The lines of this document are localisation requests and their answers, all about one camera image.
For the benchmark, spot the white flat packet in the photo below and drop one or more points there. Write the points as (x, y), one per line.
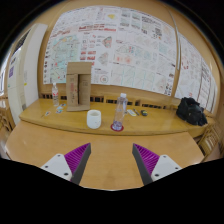
(131, 112)

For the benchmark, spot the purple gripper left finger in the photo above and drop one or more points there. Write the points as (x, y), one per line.
(70, 166)

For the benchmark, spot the small blue sticker item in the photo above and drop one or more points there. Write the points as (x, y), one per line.
(59, 110)

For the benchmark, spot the white cup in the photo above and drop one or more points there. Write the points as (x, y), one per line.
(93, 119)

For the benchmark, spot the small dark object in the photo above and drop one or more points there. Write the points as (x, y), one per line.
(144, 113)

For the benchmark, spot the red round coaster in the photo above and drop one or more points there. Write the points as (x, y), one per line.
(122, 128)

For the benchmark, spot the white standing air conditioner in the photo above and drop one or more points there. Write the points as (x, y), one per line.
(22, 85)

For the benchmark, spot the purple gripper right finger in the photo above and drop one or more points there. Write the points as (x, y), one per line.
(151, 166)

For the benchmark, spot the black bag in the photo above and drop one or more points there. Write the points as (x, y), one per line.
(190, 111)

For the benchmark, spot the clear plastic water bottle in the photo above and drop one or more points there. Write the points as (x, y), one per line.
(120, 111)

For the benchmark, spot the large wall poster sheet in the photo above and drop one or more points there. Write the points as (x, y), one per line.
(126, 48)

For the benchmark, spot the bottle with red label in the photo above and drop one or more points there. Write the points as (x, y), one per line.
(55, 95)

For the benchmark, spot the right wall poster sheet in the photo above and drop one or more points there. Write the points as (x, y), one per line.
(195, 79)

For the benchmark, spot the brown cardboard box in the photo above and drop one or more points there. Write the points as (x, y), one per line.
(78, 86)

